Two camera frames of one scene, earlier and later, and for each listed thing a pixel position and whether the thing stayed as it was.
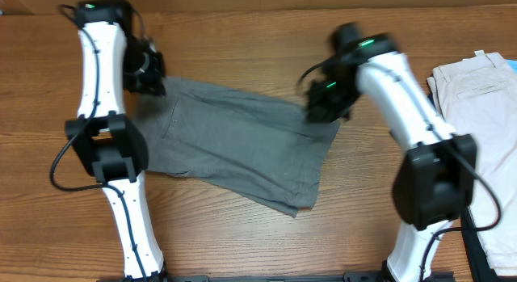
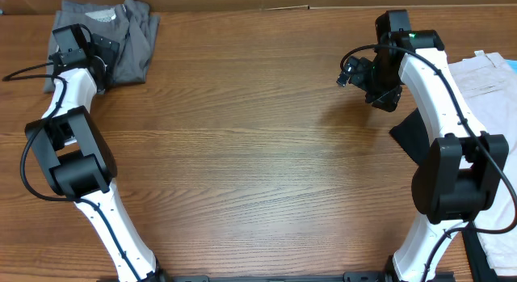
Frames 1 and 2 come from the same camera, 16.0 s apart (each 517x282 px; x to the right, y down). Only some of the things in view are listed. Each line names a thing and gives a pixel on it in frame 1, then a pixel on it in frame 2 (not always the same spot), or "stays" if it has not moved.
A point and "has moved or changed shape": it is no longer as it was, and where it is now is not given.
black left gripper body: [144, 74] -> [107, 57]
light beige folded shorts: [477, 98] stays
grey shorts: [266, 149] has moved or changed shape
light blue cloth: [513, 65] stays
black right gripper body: [329, 101] -> [379, 80]
